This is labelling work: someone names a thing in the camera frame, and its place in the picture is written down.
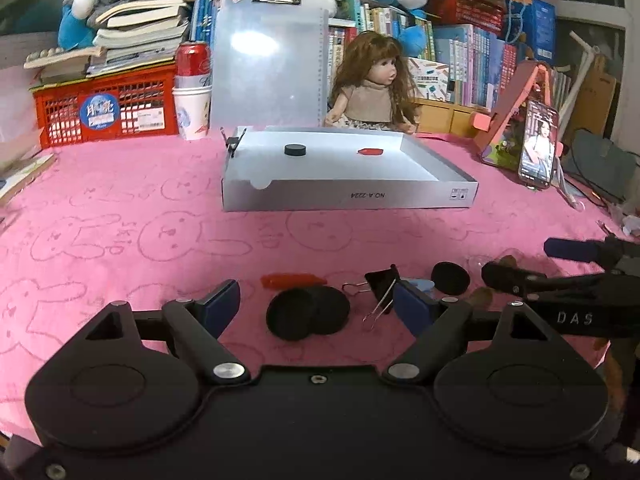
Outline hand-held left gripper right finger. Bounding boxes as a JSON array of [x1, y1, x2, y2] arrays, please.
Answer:
[[382, 280, 556, 386]]

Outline stack of worn books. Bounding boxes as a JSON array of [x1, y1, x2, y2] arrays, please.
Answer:
[[24, 0, 211, 81]]

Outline red drink can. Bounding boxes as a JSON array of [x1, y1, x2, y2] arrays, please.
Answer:
[[175, 41, 213, 78]]

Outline red plastic basket blue label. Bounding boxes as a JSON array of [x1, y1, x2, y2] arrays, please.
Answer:
[[31, 62, 180, 148]]

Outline brown cardboard sheet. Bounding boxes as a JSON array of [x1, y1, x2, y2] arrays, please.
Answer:
[[565, 65, 618, 141]]

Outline silver cardboard box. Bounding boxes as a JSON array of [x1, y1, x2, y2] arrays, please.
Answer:
[[221, 125, 479, 212]]

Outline flat hardcover book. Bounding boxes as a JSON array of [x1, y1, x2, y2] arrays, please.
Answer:
[[0, 152, 58, 206]]

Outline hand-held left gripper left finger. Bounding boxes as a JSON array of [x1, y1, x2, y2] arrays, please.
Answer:
[[82, 280, 251, 386]]

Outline dark grey bag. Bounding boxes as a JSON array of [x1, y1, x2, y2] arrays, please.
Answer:
[[562, 130, 638, 203]]

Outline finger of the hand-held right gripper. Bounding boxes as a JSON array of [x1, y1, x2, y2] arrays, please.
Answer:
[[481, 261, 602, 297], [544, 238, 610, 262]]

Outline pink rabbit-print blanket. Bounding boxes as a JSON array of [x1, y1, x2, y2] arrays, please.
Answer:
[[0, 60, 640, 451]]

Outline row of colourful books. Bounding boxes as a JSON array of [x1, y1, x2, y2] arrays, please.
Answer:
[[327, 0, 518, 111]]

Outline white printed paper cup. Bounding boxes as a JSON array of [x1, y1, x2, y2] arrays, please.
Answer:
[[172, 85, 213, 141]]

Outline blue paper bag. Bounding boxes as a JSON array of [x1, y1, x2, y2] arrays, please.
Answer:
[[505, 0, 558, 66]]

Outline black binder clip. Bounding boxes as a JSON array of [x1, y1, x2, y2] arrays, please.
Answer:
[[220, 127, 242, 161], [342, 264, 401, 331]]

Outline blue white plush toy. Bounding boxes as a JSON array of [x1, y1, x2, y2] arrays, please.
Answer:
[[57, 0, 101, 51]]

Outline translucent clipboard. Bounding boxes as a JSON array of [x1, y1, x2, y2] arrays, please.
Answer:
[[210, 0, 329, 128]]

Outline smartphone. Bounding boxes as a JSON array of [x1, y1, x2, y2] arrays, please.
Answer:
[[517, 99, 560, 190]]

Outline wooden drawer shelf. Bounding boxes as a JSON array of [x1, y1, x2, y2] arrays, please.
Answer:
[[415, 97, 496, 138]]

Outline brown-haired doll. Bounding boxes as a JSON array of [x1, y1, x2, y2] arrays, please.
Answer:
[[324, 30, 418, 136]]

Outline white pencil-print box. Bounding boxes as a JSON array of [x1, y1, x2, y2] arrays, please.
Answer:
[[407, 57, 463, 106]]

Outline row of blue textbooks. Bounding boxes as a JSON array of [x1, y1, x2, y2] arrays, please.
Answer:
[[190, 0, 221, 46]]

